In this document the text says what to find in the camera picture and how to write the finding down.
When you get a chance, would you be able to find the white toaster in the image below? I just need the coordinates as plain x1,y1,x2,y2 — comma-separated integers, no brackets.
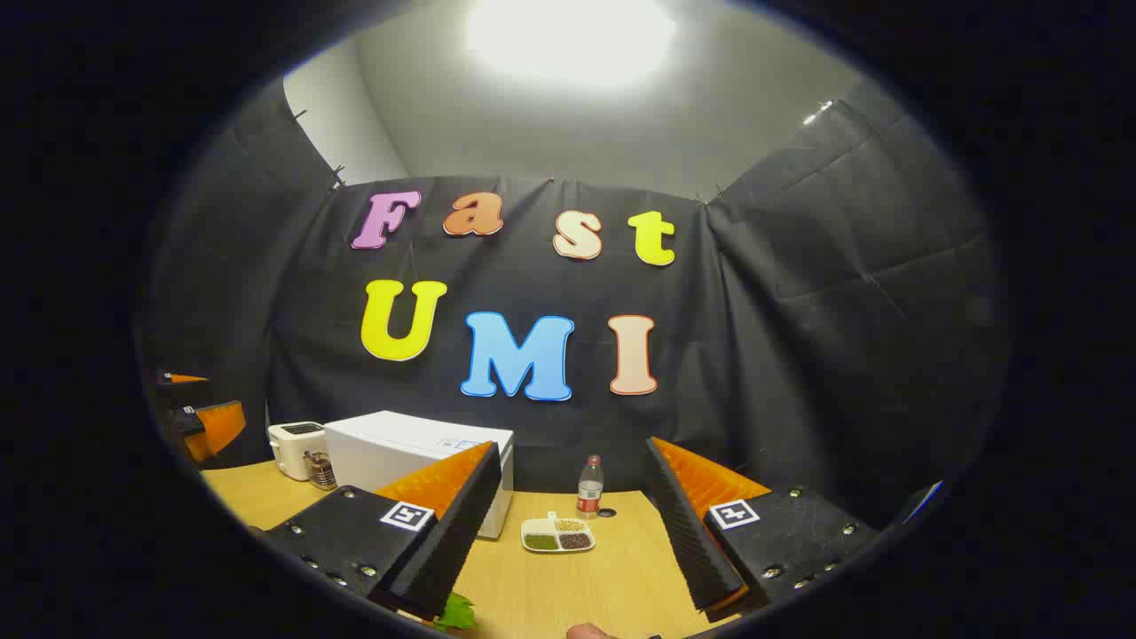
268,422,327,482

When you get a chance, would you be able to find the white microwave oven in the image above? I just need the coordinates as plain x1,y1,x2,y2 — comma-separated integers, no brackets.
324,410,516,540

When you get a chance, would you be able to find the large ceiling light panel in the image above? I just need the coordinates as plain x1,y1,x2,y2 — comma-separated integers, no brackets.
466,0,677,90

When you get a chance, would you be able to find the green lettuce leaf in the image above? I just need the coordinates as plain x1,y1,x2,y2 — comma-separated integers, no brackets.
432,593,480,633

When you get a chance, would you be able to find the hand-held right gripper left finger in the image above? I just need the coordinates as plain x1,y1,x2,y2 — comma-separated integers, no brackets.
264,441,503,620

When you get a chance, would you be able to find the clear bottle with red label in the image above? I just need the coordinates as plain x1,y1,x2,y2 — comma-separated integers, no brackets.
577,455,605,520

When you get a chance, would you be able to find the black backdrop cloth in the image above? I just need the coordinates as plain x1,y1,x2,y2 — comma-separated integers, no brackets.
142,75,1008,533

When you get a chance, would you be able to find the white divided dish of beans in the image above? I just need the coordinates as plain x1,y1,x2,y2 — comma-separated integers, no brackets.
521,511,596,554

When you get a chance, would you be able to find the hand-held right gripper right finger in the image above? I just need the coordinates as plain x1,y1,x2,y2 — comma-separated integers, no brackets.
645,437,880,613

